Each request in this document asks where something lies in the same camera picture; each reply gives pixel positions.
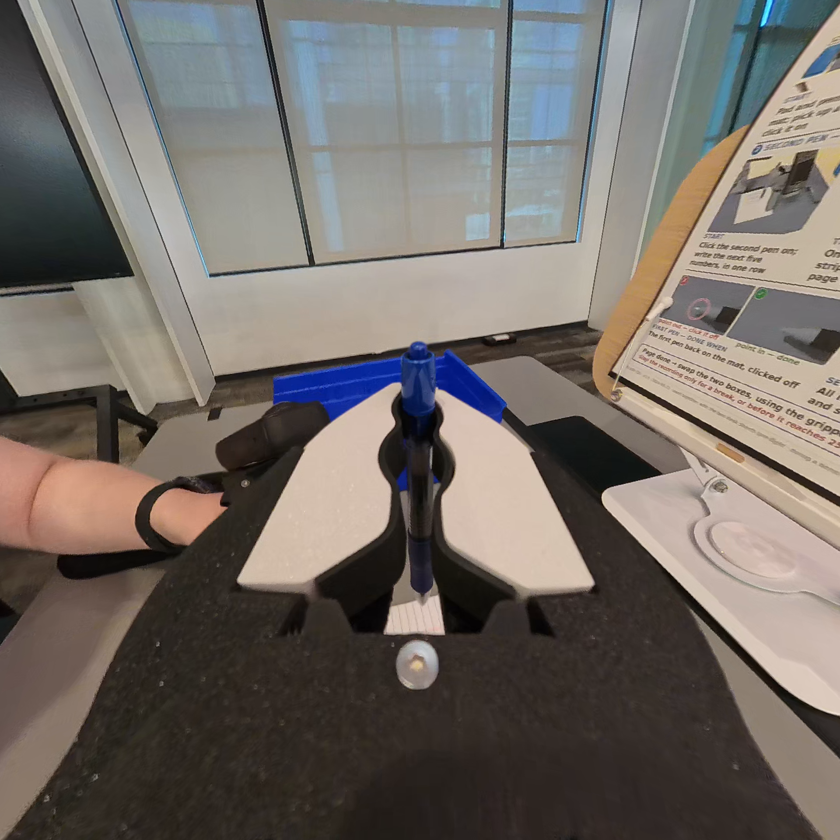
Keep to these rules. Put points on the person's left forearm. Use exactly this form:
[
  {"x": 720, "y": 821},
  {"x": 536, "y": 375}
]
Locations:
[{"x": 65, "y": 492}]

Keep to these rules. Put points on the black metal monitor stand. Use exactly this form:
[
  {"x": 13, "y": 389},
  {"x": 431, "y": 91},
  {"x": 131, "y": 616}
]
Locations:
[{"x": 108, "y": 420}]

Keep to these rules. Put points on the blue plastic bin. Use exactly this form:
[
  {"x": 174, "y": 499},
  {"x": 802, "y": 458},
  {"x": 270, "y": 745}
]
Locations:
[{"x": 341, "y": 387}]

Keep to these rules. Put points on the glass window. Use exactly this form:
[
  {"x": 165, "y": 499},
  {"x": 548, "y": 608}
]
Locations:
[{"x": 394, "y": 131}]

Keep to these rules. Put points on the white stand base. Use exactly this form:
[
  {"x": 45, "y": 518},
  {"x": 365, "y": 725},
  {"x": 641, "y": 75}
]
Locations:
[{"x": 656, "y": 518}]

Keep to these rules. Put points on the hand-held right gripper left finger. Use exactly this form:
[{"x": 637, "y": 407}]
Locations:
[{"x": 328, "y": 512}]

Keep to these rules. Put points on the printed instruction sheet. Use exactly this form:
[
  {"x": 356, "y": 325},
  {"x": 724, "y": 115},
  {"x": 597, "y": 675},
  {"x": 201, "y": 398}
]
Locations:
[{"x": 754, "y": 262}]

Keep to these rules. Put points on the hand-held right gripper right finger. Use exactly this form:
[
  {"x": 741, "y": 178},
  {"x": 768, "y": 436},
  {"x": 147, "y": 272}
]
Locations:
[{"x": 512, "y": 518}]

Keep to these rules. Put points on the black wristband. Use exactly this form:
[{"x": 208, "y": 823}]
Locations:
[{"x": 143, "y": 518}]

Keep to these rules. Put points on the person's left hand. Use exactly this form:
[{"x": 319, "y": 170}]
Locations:
[{"x": 190, "y": 515}]

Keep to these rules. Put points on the white lined notepad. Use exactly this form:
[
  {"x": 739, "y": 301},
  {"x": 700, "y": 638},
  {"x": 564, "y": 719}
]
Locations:
[{"x": 413, "y": 620}]

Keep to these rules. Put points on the dark computer monitor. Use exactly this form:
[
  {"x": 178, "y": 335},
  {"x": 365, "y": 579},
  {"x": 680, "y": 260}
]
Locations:
[{"x": 39, "y": 164}]

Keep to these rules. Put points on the blue retractable pen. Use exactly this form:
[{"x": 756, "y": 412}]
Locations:
[{"x": 418, "y": 380}]

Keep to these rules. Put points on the instruction sheet on wooden stand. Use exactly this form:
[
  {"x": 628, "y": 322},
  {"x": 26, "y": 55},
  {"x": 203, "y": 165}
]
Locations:
[{"x": 649, "y": 282}]

